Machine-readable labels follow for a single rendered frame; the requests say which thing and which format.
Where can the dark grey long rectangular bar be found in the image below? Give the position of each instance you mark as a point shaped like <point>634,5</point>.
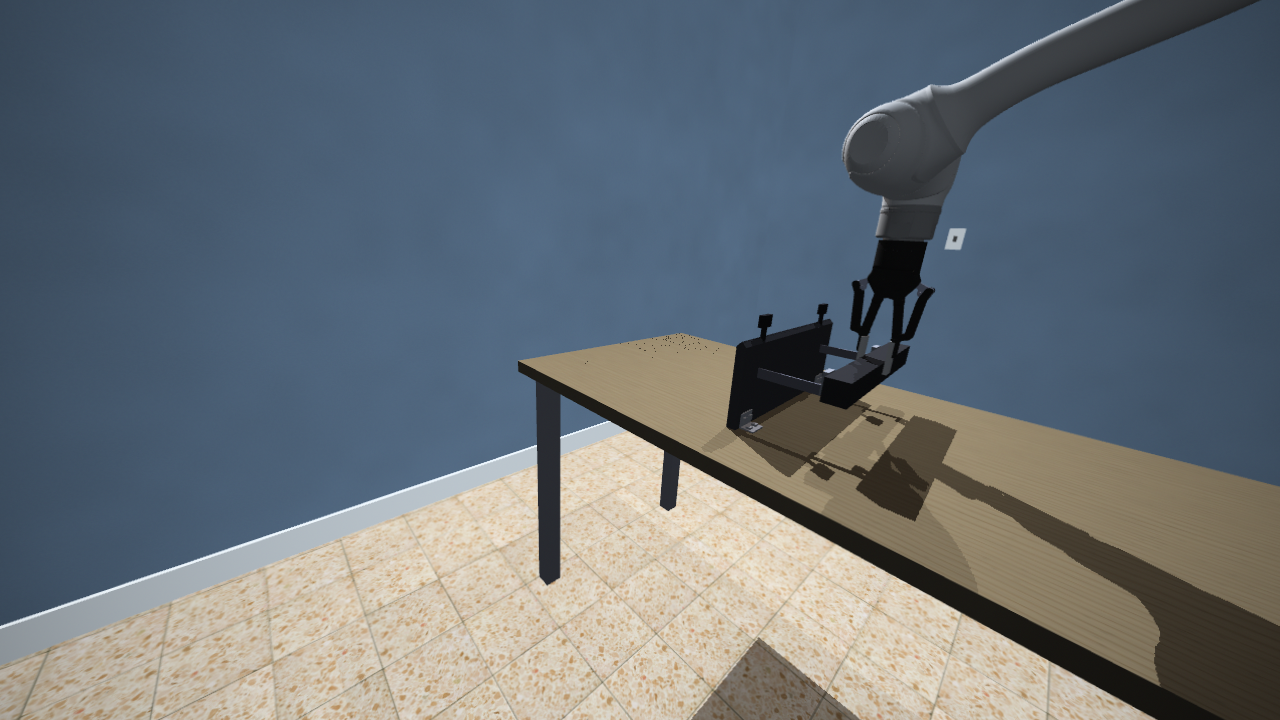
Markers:
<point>845,386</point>

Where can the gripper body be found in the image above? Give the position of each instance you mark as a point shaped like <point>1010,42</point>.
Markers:
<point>904,256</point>

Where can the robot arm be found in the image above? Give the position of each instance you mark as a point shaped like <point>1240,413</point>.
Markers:
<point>899,149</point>

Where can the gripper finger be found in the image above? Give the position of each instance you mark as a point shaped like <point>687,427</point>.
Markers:
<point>924,293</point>
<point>859,286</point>

